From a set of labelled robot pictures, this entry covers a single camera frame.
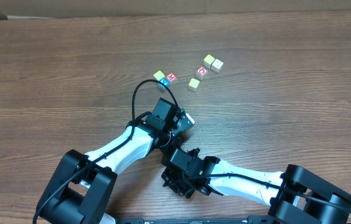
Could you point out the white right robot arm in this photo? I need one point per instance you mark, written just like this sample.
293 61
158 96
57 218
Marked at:
295 195

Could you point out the blue X letter block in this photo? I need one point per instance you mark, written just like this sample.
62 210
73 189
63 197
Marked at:
163 84

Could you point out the yellow G letter block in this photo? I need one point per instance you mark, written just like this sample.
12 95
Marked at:
159 75

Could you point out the red picture block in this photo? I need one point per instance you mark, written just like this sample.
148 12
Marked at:
201 72

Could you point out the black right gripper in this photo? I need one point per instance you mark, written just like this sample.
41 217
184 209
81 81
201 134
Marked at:
169 179

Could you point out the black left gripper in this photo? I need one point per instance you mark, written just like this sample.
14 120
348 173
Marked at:
177 134

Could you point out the yellow smiley block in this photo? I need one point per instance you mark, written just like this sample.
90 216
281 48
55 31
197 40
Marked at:
193 84

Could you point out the red M letter block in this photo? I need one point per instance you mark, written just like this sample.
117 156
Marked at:
171 77

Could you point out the white letter block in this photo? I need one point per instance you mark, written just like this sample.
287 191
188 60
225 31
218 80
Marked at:
217 65

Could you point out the yellow top block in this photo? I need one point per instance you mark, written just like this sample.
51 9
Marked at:
208 61

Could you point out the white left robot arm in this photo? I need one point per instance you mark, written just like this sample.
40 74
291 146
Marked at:
81 186

